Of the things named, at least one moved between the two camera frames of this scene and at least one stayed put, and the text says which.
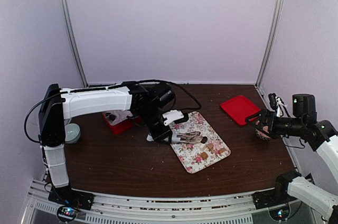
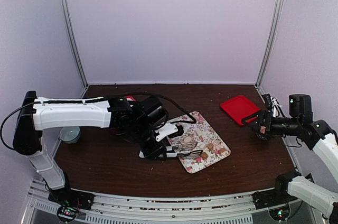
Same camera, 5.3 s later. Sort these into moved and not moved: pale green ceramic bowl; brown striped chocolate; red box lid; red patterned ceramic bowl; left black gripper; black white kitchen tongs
Moved: left black gripper; black white kitchen tongs
Not moved: pale green ceramic bowl; red patterned ceramic bowl; red box lid; brown striped chocolate
